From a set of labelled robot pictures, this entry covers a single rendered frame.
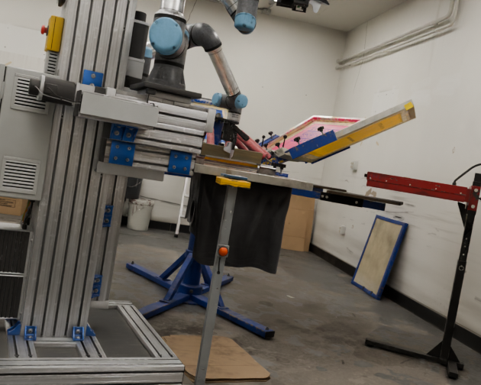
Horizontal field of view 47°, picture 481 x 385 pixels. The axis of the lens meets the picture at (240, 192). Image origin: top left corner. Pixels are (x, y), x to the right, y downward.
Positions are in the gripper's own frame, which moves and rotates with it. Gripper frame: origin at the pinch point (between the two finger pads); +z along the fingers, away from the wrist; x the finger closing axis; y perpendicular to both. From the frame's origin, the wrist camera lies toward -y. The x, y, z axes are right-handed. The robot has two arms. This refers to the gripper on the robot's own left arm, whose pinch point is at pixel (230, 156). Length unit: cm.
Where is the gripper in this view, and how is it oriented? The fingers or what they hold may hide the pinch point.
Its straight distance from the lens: 317.0
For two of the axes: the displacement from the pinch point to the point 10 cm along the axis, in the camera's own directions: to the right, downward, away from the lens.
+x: 1.9, 0.8, -9.8
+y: -9.7, -1.6, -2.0
